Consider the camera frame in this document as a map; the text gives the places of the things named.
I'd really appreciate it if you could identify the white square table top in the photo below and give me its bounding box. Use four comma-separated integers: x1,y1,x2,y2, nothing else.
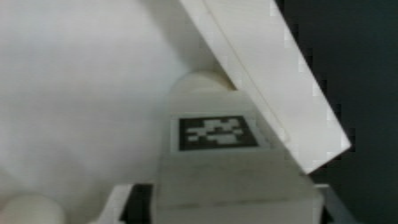
0,0,350,224

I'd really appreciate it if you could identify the white leg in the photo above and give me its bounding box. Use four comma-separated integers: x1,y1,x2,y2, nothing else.
151,71,323,224

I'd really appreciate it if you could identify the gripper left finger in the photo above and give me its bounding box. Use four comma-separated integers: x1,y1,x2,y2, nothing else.
94,183,154,224

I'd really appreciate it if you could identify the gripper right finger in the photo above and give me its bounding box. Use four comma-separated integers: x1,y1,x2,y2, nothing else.
316,184,362,224

